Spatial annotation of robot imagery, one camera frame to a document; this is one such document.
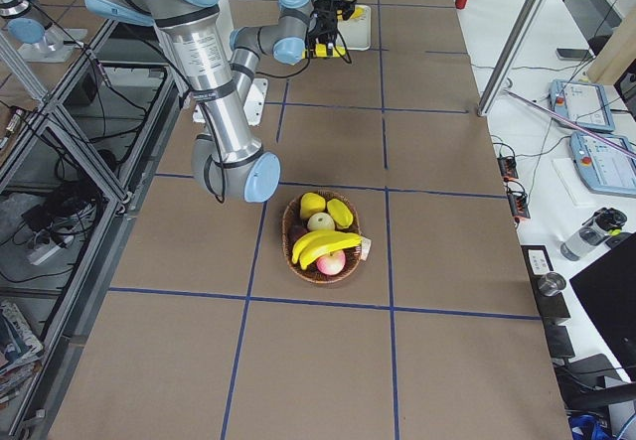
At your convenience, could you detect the white bear tray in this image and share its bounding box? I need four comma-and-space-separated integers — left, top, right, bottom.
336, 5, 372, 51

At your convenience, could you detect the front yellow banana bunch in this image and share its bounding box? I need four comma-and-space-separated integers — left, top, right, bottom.
291, 230, 362, 270

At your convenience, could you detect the yellow lemon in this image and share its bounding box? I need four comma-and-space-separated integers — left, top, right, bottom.
299, 192, 327, 220

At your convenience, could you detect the clear water bottle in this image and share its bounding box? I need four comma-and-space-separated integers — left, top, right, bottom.
559, 208, 627, 261

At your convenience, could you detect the lower blue teach pendant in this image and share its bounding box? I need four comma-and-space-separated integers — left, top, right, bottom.
569, 131, 635, 198

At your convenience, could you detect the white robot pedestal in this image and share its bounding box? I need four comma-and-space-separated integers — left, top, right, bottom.
191, 0, 269, 128

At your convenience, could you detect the black monitor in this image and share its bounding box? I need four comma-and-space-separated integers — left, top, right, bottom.
570, 236, 635, 380

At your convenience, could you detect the aluminium frame post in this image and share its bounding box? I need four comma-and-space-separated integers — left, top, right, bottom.
477, 0, 546, 116

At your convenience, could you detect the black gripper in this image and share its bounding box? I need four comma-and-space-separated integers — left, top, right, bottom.
307, 10, 328, 43
314, 0, 339, 18

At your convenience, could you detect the red pink apple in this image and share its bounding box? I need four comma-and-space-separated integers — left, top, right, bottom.
316, 250, 347, 276

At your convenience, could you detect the blue teach pendant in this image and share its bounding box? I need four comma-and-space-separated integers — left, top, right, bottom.
550, 79, 615, 133
569, 131, 635, 198

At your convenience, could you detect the dark purple fruit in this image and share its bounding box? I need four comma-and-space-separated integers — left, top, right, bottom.
287, 224, 309, 246

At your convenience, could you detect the small metal cup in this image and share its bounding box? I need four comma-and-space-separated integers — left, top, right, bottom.
537, 271, 567, 297

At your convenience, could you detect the upper blue teach pendant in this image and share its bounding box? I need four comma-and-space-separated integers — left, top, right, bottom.
550, 79, 615, 133

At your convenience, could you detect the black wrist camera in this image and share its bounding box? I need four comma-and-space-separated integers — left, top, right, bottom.
333, 0, 357, 21

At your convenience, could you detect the brown wicker basket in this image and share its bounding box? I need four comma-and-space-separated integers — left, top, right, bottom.
281, 190, 370, 285

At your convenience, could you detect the yellow green apple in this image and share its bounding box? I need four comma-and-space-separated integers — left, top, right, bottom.
307, 213, 336, 231

